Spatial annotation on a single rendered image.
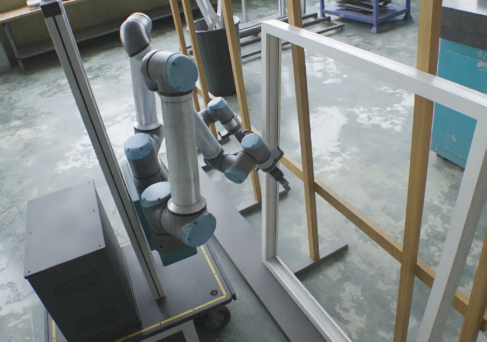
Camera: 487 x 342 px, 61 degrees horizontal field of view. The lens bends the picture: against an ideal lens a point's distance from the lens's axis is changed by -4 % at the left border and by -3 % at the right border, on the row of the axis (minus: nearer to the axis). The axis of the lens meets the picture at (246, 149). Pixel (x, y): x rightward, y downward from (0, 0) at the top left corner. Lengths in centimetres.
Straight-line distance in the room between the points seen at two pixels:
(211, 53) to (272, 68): 263
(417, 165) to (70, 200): 157
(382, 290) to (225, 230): 107
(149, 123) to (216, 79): 253
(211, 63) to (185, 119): 321
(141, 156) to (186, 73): 83
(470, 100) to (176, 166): 95
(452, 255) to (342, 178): 203
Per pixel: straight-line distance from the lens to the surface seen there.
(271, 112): 208
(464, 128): 325
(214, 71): 469
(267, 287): 253
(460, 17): 296
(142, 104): 222
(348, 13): 670
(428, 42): 133
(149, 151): 216
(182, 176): 155
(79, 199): 220
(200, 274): 231
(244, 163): 178
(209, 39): 454
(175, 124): 146
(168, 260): 190
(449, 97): 123
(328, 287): 257
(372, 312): 248
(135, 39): 196
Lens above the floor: 200
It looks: 32 degrees down
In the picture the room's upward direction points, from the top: 10 degrees counter-clockwise
